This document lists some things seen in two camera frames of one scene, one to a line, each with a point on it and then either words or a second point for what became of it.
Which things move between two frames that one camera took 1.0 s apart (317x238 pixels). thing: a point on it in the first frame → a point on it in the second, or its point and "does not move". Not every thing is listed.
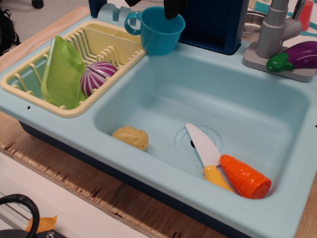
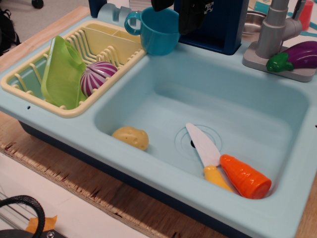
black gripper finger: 132,2 → 159,5
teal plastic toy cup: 159,35 does not move
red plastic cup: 305,15 does not move
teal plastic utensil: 304,32 does not move
